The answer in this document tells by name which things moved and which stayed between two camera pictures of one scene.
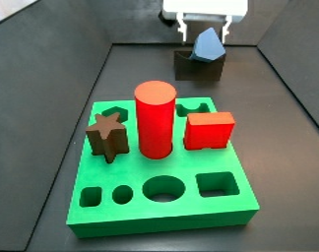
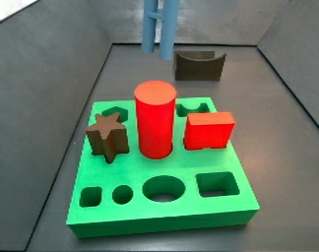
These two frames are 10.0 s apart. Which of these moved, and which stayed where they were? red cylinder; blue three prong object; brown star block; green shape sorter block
Moved: blue three prong object
Stayed: green shape sorter block; red cylinder; brown star block
